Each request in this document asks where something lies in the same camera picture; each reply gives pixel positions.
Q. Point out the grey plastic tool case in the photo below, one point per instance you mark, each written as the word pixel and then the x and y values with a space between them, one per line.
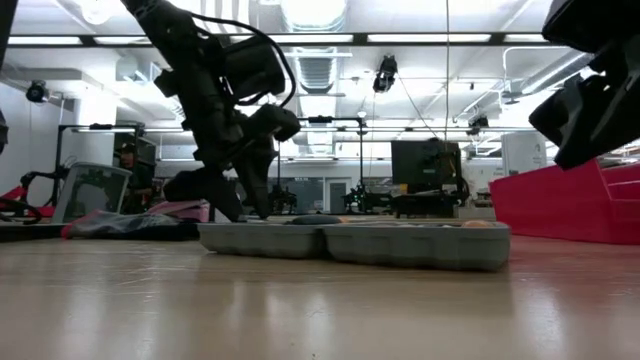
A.
pixel 400 247

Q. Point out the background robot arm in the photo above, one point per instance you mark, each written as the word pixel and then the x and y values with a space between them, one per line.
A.
pixel 30 190

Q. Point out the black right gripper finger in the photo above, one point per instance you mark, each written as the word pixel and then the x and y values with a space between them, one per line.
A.
pixel 585 120

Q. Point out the grey work glove black fingers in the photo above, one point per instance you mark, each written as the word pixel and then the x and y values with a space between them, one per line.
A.
pixel 125 225

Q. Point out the red plastic bin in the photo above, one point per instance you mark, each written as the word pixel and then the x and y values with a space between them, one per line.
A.
pixel 560 205

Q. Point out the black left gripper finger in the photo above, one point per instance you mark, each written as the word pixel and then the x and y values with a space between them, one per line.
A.
pixel 225 200
pixel 255 185

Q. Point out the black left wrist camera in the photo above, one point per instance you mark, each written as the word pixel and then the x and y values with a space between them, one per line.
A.
pixel 252 67

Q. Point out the pink box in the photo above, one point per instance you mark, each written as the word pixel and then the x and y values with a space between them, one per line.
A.
pixel 185 209

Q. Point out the white column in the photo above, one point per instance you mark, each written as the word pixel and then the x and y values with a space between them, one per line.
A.
pixel 522 152

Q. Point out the black monitor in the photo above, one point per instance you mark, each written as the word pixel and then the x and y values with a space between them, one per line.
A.
pixel 425 162

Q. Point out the black ceiling spot lamp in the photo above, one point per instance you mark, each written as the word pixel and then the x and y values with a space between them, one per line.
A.
pixel 479 122
pixel 37 91
pixel 385 75

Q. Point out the black pole stand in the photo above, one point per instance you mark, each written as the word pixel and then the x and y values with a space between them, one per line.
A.
pixel 361 160

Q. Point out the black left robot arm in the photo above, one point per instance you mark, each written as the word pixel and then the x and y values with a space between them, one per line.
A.
pixel 165 25

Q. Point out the black metal stand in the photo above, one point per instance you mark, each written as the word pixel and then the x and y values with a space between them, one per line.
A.
pixel 59 150

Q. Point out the background robot station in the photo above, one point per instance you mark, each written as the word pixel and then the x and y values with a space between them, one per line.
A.
pixel 282 197
pixel 425 202

